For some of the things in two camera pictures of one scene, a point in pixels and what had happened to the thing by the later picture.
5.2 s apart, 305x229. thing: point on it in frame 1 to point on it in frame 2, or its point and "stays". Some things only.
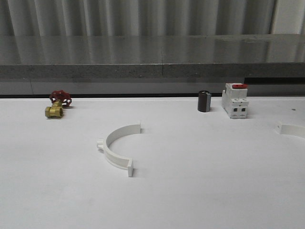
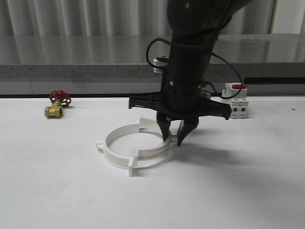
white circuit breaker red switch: x=234 y=100 stays
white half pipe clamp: x=289 y=130 to x=146 y=156
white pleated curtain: x=19 y=18 stays
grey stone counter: x=276 y=55 stays
